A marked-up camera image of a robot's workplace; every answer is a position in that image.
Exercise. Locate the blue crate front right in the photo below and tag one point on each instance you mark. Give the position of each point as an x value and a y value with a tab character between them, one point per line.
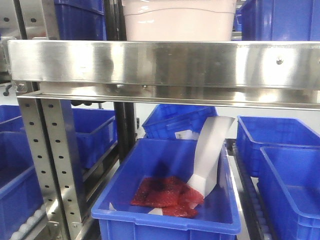
289	184

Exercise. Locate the red bubble wrap pouches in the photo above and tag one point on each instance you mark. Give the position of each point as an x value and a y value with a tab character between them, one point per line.
169	194

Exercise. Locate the white paper strip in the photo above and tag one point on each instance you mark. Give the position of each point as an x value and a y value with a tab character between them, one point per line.
207	153

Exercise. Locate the perforated steel shelf upright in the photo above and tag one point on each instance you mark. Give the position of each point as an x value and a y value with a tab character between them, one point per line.
50	129

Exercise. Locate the blue crate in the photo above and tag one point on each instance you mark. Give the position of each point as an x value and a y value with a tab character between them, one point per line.
217	219
254	132
289	184
280	20
20	194
96	132
74	19
177	122

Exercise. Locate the blue crate upper right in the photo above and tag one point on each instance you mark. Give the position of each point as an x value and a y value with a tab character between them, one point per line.
280	20

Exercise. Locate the blue crate upper left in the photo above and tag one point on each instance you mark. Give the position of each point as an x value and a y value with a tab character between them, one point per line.
74	19

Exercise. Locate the blue crate rear right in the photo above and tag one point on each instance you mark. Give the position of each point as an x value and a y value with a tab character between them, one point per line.
254	132

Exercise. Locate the blue crate rear centre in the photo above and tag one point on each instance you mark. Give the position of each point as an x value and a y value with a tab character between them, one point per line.
177	122

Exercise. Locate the blue crate front centre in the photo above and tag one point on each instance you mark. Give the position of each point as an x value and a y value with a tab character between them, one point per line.
217	219

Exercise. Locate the blue crate middle left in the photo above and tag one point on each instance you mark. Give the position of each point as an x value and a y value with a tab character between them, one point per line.
96	132

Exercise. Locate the blue crate front left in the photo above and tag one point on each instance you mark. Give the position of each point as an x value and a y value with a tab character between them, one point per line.
20	194

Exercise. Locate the white roller conveyor track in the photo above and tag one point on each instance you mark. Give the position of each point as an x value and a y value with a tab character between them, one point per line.
30	224

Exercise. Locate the stainless steel shelf beam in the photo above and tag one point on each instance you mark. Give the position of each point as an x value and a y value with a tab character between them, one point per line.
258	74

